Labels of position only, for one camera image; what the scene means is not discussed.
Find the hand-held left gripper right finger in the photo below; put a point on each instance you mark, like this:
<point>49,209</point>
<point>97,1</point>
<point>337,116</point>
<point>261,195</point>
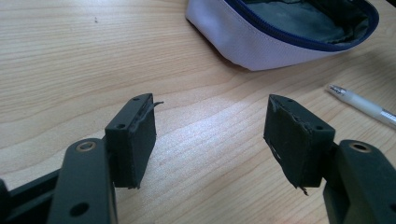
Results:
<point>295,146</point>

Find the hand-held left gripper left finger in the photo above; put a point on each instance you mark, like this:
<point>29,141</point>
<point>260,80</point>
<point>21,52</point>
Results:
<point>132,149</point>

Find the clear white pen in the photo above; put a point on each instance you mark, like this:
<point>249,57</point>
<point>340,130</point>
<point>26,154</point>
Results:
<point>358,102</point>

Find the black zippered tool case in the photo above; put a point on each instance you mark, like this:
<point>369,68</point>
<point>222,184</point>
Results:
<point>249,46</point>

